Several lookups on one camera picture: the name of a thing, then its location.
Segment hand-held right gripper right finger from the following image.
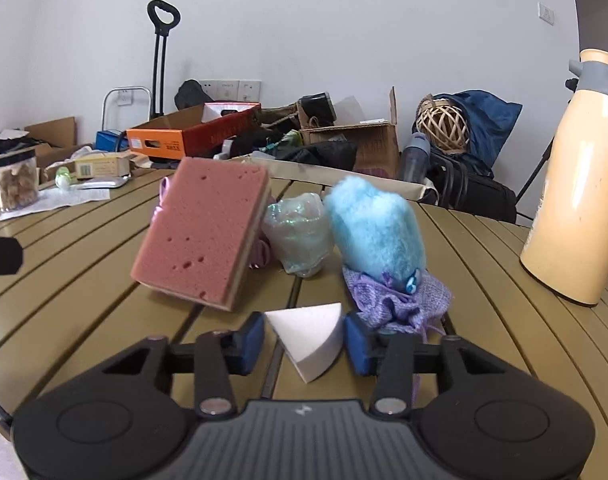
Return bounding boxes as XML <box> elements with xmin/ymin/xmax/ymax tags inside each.
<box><xmin>344</xmin><ymin>311</ymin><xmax>530</xmax><ymax>417</ymax></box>

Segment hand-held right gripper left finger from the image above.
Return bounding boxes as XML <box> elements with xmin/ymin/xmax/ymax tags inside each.
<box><xmin>101</xmin><ymin>312</ymin><xmax>265</xmax><ymax>418</ymax></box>

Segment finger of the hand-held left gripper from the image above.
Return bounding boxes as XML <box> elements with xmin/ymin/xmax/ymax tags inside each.
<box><xmin>0</xmin><ymin>236</ymin><xmax>23</xmax><ymax>277</ymax></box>

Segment white wedge sponge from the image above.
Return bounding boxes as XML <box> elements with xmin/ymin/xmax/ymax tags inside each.
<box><xmin>264</xmin><ymin>302</ymin><xmax>345</xmax><ymax>383</ymax></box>

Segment blue fluffy plush toy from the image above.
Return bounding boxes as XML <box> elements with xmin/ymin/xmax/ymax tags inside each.
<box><xmin>329</xmin><ymin>177</ymin><xmax>427</xmax><ymax>295</ymax></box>

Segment pink block sponge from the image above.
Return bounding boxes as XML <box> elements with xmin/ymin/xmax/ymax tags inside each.
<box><xmin>130</xmin><ymin>156</ymin><xmax>272</xmax><ymax>311</ymax></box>

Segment purple woven pouch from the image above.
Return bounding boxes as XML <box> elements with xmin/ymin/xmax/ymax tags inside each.
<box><xmin>343</xmin><ymin>265</ymin><xmax>453</xmax><ymax>341</ymax></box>

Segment clear jar of nuts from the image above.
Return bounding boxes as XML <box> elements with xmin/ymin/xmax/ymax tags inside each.
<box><xmin>0</xmin><ymin>150</ymin><xmax>40</xmax><ymax>211</ymax></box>

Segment white paper sheets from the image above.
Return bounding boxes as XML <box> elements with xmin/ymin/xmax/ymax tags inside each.
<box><xmin>0</xmin><ymin>187</ymin><xmax>112</xmax><ymax>222</ymax></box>

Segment iridescent clear plastic bag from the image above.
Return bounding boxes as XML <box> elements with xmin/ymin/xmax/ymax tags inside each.
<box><xmin>261</xmin><ymin>192</ymin><xmax>332</xmax><ymax>278</ymax></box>

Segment silver metal tray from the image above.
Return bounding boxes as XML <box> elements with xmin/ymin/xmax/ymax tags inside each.
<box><xmin>71</xmin><ymin>174</ymin><xmax>132</xmax><ymax>191</ymax></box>

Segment open flat cardboard box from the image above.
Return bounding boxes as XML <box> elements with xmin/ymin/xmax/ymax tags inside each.
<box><xmin>0</xmin><ymin>116</ymin><xmax>79</xmax><ymax>171</ymax></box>

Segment beige carton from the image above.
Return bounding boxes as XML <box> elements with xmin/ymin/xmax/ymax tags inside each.
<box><xmin>74</xmin><ymin>154</ymin><xmax>132</xmax><ymax>180</ymax></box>

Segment small blue box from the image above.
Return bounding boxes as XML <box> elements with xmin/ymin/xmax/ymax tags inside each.
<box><xmin>96</xmin><ymin>131</ymin><xmax>127</xmax><ymax>152</ymax></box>

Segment black suitcase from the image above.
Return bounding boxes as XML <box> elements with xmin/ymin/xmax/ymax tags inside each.
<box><xmin>424</xmin><ymin>152</ymin><xmax>518</xmax><ymax>224</ymax></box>

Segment grey blue water bottle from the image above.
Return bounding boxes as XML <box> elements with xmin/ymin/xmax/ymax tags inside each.
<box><xmin>398</xmin><ymin>132</ymin><xmax>432</xmax><ymax>184</ymax></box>

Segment black clothes pile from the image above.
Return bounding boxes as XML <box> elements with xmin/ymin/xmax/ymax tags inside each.
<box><xmin>229</xmin><ymin>130</ymin><xmax>359</xmax><ymax>172</ymax></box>

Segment open brown cardboard box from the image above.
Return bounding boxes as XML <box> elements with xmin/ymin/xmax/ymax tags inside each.
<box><xmin>299</xmin><ymin>87</ymin><xmax>401</xmax><ymax>179</ymax></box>

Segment orange shoe box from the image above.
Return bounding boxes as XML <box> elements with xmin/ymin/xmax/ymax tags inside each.
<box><xmin>126</xmin><ymin>102</ymin><xmax>262</xmax><ymax>162</ymax></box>

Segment woven rattan ball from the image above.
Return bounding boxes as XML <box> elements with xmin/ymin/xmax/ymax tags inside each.
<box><xmin>416</xmin><ymin>95</ymin><xmax>471</xmax><ymax>153</ymax></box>

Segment black stand leg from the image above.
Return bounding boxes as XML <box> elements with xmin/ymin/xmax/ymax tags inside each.
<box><xmin>515</xmin><ymin>137</ymin><xmax>555</xmax><ymax>212</ymax></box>

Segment black soft bag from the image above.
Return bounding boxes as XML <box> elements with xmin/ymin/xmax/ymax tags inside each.
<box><xmin>175</xmin><ymin>80</ymin><xmax>215</xmax><ymax>111</ymax></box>

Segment navy blue bag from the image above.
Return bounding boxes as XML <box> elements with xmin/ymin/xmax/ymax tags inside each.
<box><xmin>431</xmin><ymin>90</ymin><xmax>524</xmax><ymax>177</ymax></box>

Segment cream thermos jug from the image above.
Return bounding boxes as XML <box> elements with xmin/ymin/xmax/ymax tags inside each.
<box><xmin>520</xmin><ymin>49</ymin><xmax>608</xmax><ymax>306</ymax></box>

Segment silver folding trolley frame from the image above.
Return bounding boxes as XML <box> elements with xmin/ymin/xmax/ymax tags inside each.
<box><xmin>102</xmin><ymin>87</ymin><xmax>152</xmax><ymax>137</ymax></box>

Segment black telescopic pull handle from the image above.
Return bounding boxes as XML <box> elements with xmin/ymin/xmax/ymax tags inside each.
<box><xmin>147</xmin><ymin>0</ymin><xmax>181</xmax><ymax>117</ymax></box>

